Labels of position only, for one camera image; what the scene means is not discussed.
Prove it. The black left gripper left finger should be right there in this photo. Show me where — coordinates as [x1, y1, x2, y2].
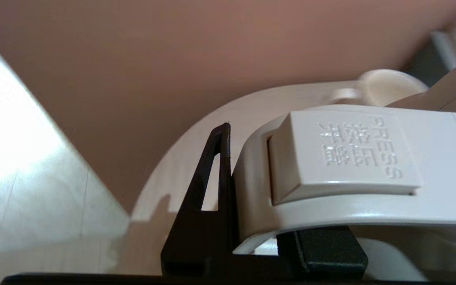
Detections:
[161, 123, 239, 276]

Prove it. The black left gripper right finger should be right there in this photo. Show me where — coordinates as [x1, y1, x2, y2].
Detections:
[277, 226, 369, 279]

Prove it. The white electric kettle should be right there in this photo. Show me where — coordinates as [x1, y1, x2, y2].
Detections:
[232, 51, 456, 282]

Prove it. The white mug with handle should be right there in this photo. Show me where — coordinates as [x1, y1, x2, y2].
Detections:
[330, 69, 429, 107]

